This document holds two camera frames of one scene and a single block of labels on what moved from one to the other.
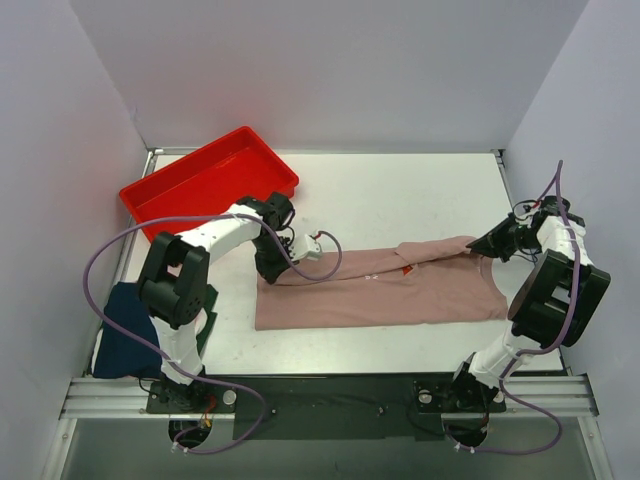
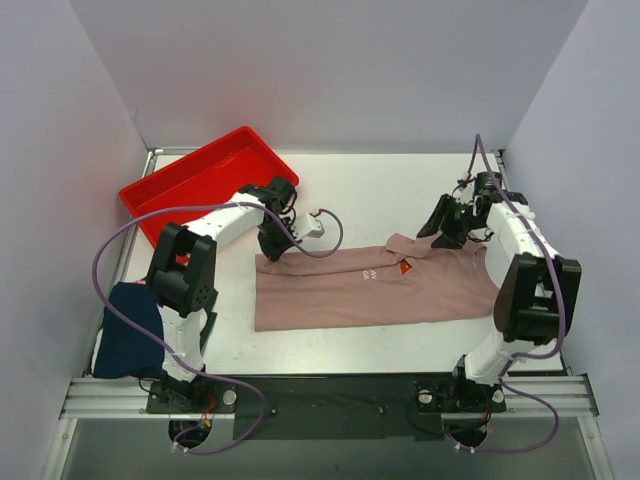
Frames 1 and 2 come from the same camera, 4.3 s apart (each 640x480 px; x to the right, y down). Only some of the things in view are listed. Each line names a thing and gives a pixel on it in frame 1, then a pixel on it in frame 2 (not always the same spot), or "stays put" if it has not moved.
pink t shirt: x=431 y=281 stays put
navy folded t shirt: x=122 y=354 stays put
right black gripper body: x=501 y=240 to x=451 y=220
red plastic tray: x=208 y=182 stays put
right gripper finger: x=504 y=256 to x=444 y=241
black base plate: x=330 y=406 stays put
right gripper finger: x=493 y=242 to x=434 y=222
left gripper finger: x=271 y=273 to x=274 y=252
